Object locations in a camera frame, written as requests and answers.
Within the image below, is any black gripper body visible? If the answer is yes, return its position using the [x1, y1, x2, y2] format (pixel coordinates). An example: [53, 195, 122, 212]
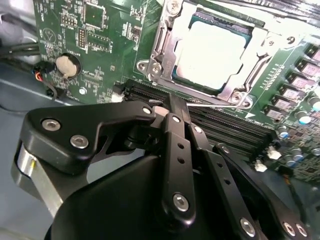
[44, 151, 276, 240]

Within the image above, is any silver square CPU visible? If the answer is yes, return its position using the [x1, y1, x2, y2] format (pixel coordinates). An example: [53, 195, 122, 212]
[174, 18, 253, 91]

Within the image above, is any metal socket cover frame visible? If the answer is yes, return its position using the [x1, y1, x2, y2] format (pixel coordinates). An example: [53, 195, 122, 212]
[149, 4, 273, 101]

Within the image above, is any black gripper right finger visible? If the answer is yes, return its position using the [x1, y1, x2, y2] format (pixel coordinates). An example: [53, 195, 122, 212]
[180, 97, 312, 240]

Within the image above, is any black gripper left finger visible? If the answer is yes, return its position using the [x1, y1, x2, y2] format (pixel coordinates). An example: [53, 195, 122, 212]
[11, 94, 196, 226]

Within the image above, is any thin metal locking lever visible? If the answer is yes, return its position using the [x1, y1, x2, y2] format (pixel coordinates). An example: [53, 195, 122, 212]
[148, 98, 241, 110]

